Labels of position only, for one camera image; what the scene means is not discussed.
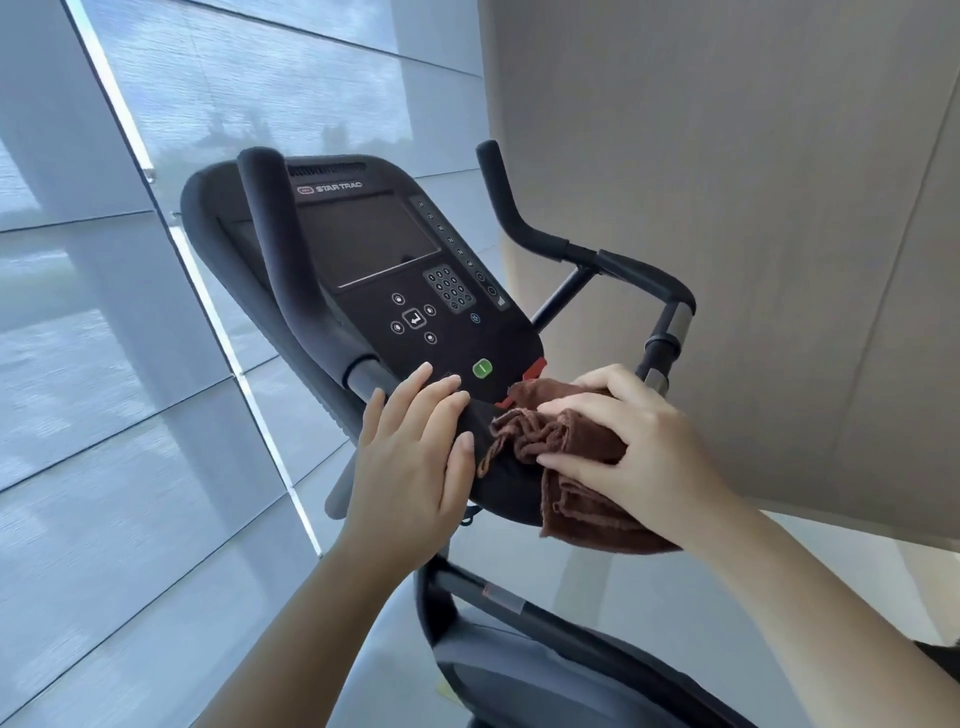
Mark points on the black exercise bike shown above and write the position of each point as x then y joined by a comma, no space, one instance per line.
375,300

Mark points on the translucent window blind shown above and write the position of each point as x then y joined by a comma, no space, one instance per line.
112,375

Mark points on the brown cleaning cloth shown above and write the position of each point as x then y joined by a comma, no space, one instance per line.
585,517

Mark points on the person's right hand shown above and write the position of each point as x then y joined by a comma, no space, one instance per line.
660,465

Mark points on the person's left hand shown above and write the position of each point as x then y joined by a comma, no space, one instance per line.
405,487

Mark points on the person's right forearm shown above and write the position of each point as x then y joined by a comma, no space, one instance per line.
825,622

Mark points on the person's left forearm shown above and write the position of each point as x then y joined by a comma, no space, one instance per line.
300,652

